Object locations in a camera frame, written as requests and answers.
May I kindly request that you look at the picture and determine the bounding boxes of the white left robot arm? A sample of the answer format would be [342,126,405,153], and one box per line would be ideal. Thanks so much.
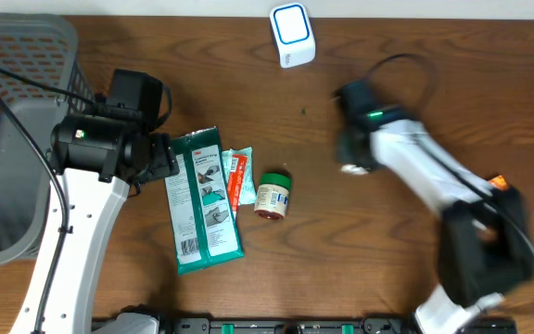
[11,109,178,333]

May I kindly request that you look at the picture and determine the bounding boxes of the white barcode scanner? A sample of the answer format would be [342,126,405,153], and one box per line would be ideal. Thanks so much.
[269,2,316,69]

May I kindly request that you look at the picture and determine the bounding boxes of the orange tissue packet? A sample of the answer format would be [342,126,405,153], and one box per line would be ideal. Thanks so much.
[488,174,510,191]

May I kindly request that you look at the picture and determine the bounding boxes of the green 3M gloves package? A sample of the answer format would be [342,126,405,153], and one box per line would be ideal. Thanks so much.
[164,127,244,275]

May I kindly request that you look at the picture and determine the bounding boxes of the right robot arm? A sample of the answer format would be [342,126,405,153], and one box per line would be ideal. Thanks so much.
[339,103,534,333]

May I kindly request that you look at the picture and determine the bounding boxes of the green lid cream jar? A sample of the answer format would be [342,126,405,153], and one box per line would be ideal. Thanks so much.
[254,173,291,221]

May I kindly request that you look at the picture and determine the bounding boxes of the teal and orange sachet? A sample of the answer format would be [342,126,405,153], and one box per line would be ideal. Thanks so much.
[222,147,257,215]

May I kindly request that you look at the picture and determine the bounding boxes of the small orange box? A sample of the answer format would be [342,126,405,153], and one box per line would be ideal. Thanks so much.
[340,164,369,175]

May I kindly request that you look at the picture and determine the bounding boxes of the grey plastic mesh basket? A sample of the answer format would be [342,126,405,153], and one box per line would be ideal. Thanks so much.
[0,13,94,264]

